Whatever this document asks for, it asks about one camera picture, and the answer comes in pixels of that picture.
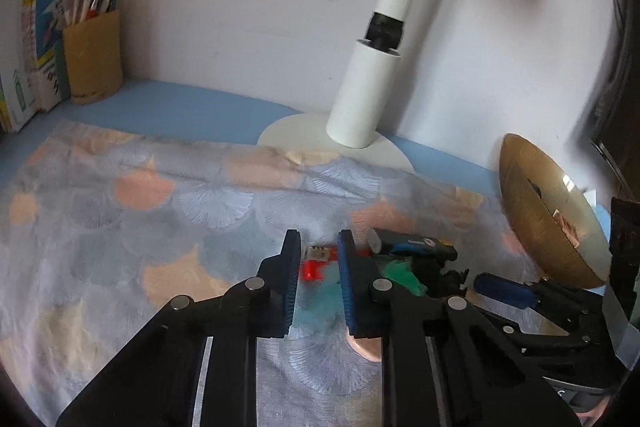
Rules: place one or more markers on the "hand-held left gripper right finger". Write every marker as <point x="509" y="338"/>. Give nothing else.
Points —
<point x="347" y="287"/>

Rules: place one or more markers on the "black and blue pen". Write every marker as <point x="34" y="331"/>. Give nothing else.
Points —
<point x="420" y="246"/>

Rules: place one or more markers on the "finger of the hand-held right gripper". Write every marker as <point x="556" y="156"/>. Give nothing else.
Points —
<point x="505" y="289"/>
<point x="545" y="342"/>

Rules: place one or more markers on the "wooden pen holder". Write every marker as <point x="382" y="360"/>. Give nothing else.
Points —
<point x="92" y="57"/>

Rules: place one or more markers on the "gold ribbed bowl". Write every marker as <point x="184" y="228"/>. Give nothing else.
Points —
<point x="530" y="227"/>

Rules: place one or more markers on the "red toy figure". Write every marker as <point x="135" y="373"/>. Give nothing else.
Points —
<point x="312" y="269"/>

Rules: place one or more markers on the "fan-patterned grey cloth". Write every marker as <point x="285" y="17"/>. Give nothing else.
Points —
<point x="125" y="232"/>

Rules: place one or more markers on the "pale blue translucent figure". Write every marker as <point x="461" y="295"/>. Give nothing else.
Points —
<point x="320" y="302"/>

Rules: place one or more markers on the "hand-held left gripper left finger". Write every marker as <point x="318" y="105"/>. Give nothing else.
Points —
<point x="287" y="287"/>

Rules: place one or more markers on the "green spine books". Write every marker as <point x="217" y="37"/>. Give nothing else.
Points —
<point x="12" y="102"/>

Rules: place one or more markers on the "black monster figure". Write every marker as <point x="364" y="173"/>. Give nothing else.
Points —
<point x="445" y="279"/>

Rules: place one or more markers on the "black monitor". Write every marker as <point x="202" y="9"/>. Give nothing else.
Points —
<point x="620" y="147"/>

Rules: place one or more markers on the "sea green translucent figure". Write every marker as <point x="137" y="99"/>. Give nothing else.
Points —
<point x="405" y="277"/>

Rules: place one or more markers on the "white desk lamp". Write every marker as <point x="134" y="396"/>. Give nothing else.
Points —
<point x="365" y="82"/>

